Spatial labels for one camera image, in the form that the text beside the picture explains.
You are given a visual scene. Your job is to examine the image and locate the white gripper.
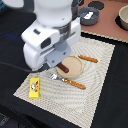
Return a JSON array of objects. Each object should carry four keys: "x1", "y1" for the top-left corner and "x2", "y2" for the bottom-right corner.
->
[{"x1": 21, "y1": 18, "x2": 81, "y2": 70}]

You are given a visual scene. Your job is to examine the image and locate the yellow butter box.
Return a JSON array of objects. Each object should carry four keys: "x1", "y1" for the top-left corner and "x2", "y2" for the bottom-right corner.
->
[{"x1": 29, "y1": 78, "x2": 40, "y2": 99}]

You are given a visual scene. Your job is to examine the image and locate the white toy fish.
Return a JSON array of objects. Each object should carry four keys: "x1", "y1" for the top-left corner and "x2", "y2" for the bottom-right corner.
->
[{"x1": 84, "y1": 12, "x2": 93, "y2": 19}]

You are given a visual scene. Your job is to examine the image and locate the brown toy sausage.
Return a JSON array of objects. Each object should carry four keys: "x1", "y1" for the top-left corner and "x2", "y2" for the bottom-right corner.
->
[{"x1": 57, "y1": 63, "x2": 69, "y2": 73}]

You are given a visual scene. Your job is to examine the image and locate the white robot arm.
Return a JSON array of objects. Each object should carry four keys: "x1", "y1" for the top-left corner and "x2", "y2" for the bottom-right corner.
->
[{"x1": 2, "y1": 0, "x2": 81, "y2": 71}]

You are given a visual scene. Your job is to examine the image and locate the round wooden plate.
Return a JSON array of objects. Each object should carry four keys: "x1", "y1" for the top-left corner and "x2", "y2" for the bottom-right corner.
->
[{"x1": 56, "y1": 55, "x2": 84, "y2": 79}]

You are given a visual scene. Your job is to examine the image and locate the grey toy saucepan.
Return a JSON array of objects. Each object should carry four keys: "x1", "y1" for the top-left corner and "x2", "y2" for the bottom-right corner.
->
[{"x1": 78, "y1": 7, "x2": 100, "y2": 26}]

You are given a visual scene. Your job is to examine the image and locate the black stove burner disc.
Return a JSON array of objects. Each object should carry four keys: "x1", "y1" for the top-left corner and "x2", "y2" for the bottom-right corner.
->
[{"x1": 88, "y1": 1, "x2": 104, "y2": 10}]

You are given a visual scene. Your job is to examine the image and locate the beige bowl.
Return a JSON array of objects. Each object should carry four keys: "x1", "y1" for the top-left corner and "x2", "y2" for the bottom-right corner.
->
[{"x1": 119, "y1": 5, "x2": 128, "y2": 30}]

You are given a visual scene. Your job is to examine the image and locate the fork with orange handle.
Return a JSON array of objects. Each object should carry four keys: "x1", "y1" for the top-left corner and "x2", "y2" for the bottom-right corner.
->
[{"x1": 50, "y1": 74, "x2": 86, "y2": 89}]

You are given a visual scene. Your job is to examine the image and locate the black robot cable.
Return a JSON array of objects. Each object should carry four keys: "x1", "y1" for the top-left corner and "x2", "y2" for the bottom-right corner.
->
[{"x1": 0, "y1": 61, "x2": 34, "y2": 74}]

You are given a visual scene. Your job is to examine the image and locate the knife with orange handle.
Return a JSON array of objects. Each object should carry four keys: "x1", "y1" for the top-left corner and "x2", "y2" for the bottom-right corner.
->
[{"x1": 78, "y1": 55, "x2": 98, "y2": 63}]

